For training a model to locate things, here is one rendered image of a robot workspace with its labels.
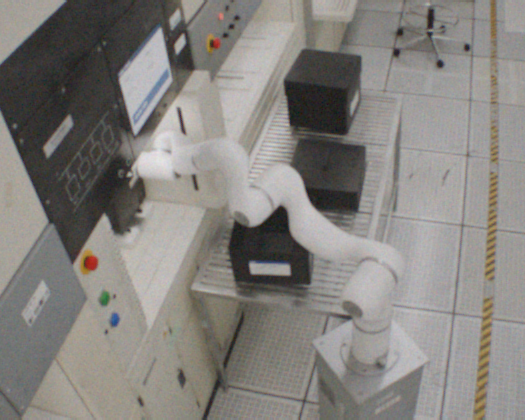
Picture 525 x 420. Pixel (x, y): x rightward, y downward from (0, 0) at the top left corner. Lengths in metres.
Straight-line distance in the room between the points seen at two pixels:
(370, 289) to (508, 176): 2.30
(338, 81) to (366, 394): 1.35
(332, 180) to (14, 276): 1.42
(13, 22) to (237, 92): 1.79
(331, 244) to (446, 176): 2.14
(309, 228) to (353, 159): 0.86
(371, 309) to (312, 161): 0.99
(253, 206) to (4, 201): 0.70
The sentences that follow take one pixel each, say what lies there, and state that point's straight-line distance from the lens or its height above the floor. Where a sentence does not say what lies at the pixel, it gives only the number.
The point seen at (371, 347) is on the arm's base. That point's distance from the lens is 1.96.
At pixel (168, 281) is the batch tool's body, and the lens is 2.20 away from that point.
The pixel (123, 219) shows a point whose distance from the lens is 2.27.
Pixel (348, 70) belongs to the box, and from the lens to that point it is 2.81.
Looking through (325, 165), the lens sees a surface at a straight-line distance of 2.49.
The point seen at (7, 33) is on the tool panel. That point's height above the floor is 1.99.
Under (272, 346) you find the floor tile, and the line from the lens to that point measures 3.02.
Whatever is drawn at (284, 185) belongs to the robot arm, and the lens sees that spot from 1.79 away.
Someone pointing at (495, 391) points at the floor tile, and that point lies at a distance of 2.95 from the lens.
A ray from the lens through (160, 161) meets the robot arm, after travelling 2.08.
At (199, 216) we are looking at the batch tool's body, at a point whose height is 0.87.
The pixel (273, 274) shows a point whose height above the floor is 0.82.
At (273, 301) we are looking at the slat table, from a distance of 2.22.
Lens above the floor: 2.52
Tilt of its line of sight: 44 degrees down
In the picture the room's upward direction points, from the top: 8 degrees counter-clockwise
